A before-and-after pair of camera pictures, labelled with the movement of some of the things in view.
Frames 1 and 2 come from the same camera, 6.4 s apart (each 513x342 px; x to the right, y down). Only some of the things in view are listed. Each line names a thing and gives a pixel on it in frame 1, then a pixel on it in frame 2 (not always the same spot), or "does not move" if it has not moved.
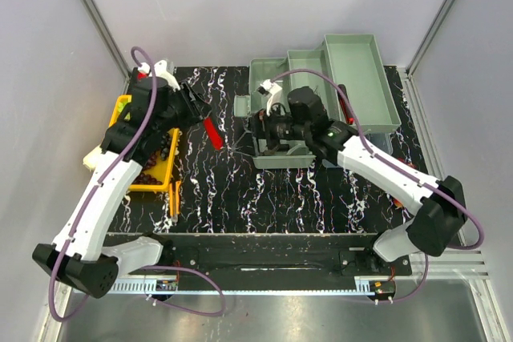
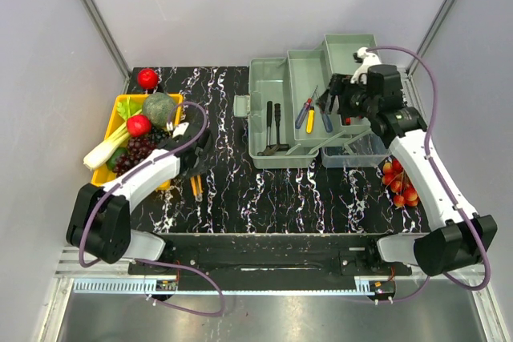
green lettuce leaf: [121, 107] does not move
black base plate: [275, 254] does not move
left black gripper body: [179, 114] -> [199, 166]
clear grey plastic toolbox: [347, 78] does not move
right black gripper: [263, 122] -> [340, 86]
